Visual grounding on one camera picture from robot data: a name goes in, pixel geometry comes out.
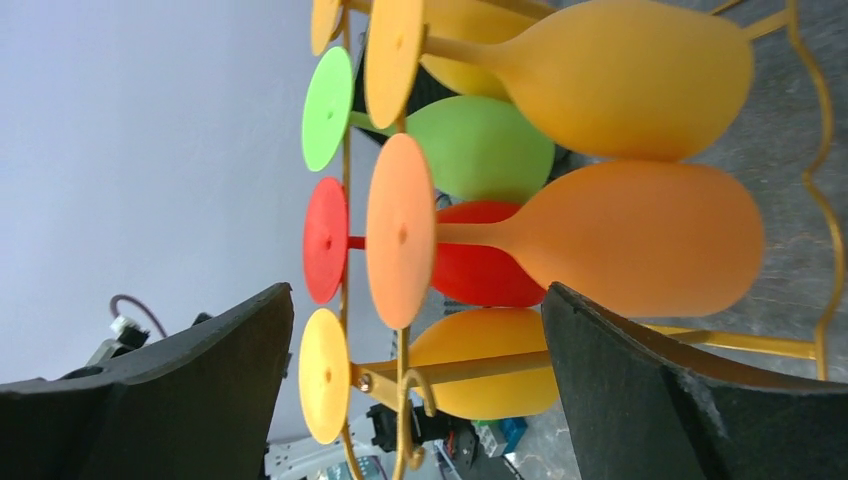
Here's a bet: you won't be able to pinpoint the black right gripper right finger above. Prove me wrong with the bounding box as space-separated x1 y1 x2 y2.
541 283 847 479

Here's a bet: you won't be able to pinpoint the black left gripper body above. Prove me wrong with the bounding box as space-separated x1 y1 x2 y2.
59 312 213 382

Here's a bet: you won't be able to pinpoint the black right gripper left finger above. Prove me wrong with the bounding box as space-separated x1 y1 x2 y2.
1 283 294 479

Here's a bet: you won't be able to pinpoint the yellow plastic wine glass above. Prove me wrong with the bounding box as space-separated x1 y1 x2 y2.
310 0 538 102
365 1 754 161
298 308 559 444

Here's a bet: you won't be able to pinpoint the orange plastic wine glass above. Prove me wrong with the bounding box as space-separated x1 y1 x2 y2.
366 134 765 329

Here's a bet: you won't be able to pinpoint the gold wire wine glass rack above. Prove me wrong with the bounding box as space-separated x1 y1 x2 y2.
312 1 846 478

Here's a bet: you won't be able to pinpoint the red plastic wine glass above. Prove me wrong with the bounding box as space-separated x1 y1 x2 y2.
302 177 545 307

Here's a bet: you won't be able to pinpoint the green plastic wine glass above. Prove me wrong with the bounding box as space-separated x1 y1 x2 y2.
301 46 555 203

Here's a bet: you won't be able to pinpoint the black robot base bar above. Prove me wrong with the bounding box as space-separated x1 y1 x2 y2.
264 400 518 480

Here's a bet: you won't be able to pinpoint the green grey blue bricks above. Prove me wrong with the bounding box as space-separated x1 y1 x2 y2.
472 417 527 458

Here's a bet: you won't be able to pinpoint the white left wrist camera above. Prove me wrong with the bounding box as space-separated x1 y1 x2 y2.
110 315 150 350

